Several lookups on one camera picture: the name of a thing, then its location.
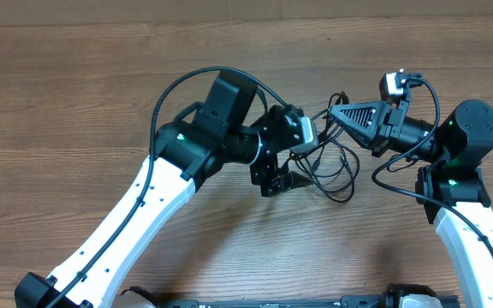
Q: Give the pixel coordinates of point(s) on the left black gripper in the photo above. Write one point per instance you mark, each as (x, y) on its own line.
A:
(259, 174)

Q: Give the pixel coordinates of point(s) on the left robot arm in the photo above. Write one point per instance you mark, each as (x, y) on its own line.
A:
(183, 154)

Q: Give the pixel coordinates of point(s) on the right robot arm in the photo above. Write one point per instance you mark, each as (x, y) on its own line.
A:
(450, 186)

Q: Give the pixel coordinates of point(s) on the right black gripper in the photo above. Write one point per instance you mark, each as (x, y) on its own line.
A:
(368, 125)

